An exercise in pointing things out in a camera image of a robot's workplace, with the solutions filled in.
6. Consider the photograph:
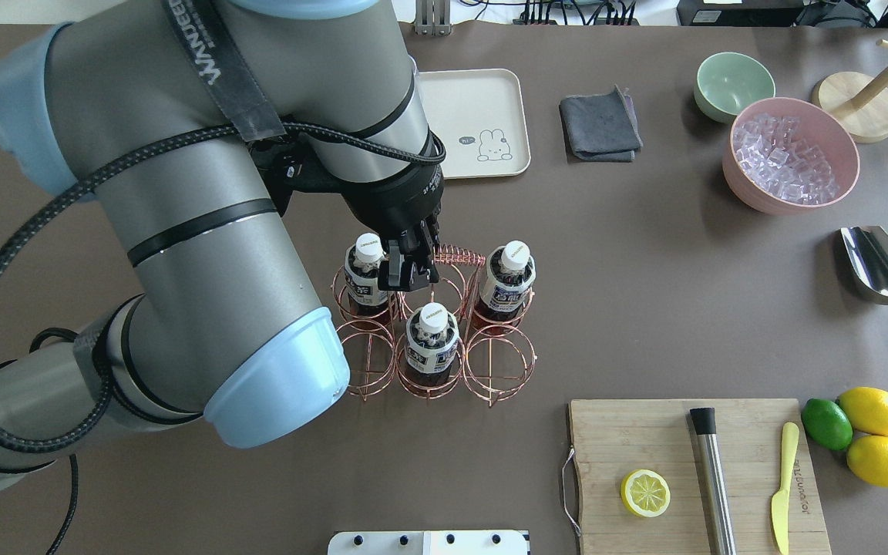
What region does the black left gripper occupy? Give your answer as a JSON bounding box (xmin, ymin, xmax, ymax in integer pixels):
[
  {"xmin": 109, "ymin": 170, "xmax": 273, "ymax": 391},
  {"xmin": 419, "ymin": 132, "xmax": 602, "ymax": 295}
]
[{"xmin": 256, "ymin": 136, "xmax": 444, "ymax": 292}]

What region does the tea bottle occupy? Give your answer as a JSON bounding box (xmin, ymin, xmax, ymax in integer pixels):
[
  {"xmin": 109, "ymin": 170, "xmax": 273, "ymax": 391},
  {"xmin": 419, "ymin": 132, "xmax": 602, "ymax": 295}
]
[
  {"xmin": 472, "ymin": 240, "xmax": 536, "ymax": 329},
  {"xmin": 404, "ymin": 302, "xmax": 459, "ymax": 388},
  {"xmin": 343, "ymin": 232, "xmax": 390, "ymax": 317}
]

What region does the copper wire bottle basket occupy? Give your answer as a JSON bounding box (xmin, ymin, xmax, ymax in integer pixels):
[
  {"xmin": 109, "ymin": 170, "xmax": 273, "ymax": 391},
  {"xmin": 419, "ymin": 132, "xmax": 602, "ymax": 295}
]
[{"xmin": 331, "ymin": 233, "xmax": 538, "ymax": 406}]

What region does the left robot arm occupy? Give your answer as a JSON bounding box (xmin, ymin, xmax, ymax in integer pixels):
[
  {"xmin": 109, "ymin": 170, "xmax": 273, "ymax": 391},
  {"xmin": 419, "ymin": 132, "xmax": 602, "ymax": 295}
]
[{"xmin": 0, "ymin": 1, "xmax": 445, "ymax": 492}]

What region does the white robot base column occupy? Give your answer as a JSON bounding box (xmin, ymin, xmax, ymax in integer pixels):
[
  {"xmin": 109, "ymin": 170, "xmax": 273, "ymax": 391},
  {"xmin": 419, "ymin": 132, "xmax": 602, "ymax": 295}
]
[{"xmin": 327, "ymin": 528, "xmax": 532, "ymax": 554}]

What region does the tea bottle front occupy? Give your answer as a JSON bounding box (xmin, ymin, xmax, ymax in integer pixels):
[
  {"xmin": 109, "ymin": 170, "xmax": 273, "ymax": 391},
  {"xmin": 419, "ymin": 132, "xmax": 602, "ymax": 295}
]
[{"xmin": 472, "ymin": 240, "xmax": 536, "ymax": 329}]

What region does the cream tray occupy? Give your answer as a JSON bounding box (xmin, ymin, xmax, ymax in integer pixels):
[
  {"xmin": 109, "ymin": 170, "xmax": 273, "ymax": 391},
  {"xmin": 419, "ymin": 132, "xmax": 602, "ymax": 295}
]
[{"xmin": 417, "ymin": 68, "xmax": 531, "ymax": 180}]

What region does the grey folded cloth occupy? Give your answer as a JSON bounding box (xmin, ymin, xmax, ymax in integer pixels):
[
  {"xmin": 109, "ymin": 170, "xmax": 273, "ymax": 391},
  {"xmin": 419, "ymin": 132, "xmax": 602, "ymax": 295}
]
[{"xmin": 558, "ymin": 87, "xmax": 644, "ymax": 163}]

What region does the wooden cutting board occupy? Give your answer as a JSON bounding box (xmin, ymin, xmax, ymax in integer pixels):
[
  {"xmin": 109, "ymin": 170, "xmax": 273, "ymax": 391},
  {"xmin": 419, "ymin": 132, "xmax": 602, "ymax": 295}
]
[{"xmin": 567, "ymin": 399, "xmax": 801, "ymax": 554}]

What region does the half lemon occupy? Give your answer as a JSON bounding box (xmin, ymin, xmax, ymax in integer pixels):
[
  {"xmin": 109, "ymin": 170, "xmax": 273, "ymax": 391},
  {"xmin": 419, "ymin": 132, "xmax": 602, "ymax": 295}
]
[{"xmin": 620, "ymin": 469, "xmax": 671, "ymax": 519}]

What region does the green bowl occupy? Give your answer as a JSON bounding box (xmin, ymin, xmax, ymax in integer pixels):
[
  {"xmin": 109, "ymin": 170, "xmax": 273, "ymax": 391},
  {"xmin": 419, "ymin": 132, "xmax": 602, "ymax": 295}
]
[{"xmin": 693, "ymin": 52, "xmax": 776, "ymax": 123}]

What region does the steel muddler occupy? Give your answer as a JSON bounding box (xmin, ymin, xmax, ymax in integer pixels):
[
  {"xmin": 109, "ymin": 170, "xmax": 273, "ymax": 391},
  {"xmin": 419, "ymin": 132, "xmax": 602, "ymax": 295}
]
[{"xmin": 688, "ymin": 407, "xmax": 738, "ymax": 554}]

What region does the pink bowl with ice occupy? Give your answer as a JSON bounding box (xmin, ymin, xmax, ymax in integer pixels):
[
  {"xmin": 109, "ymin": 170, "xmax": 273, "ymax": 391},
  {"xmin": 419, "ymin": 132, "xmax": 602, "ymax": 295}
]
[{"xmin": 722, "ymin": 97, "xmax": 860, "ymax": 215}]

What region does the yellow knife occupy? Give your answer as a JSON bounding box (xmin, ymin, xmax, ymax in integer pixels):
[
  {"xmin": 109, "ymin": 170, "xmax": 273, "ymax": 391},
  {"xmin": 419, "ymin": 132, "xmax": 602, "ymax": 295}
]
[{"xmin": 769, "ymin": 422, "xmax": 799, "ymax": 554}]

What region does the green lime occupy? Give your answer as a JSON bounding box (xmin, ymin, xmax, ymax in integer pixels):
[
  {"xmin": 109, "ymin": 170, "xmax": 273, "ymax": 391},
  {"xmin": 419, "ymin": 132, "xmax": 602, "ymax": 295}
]
[{"xmin": 801, "ymin": 398, "xmax": 854, "ymax": 451}]

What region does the metal ice scoop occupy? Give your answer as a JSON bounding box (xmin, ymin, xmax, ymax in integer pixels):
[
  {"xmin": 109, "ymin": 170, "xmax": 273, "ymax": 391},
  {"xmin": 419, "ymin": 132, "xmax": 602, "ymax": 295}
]
[{"xmin": 839, "ymin": 226, "xmax": 888, "ymax": 305}]

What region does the yellow lemon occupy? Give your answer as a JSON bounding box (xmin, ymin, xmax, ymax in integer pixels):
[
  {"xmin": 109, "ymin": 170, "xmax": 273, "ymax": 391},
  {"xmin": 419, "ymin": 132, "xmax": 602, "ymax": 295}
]
[
  {"xmin": 846, "ymin": 435, "xmax": 888, "ymax": 488},
  {"xmin": 836, "ymin": 386, "xmax": 888, "ymax": 436}
]

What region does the wooden stand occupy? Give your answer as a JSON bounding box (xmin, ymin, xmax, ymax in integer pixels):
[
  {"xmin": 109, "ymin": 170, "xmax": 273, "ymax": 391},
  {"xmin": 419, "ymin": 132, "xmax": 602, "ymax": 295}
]
[{"xmin": 811, "ymin": 39, "xmax": 888, "ymax": 144}]

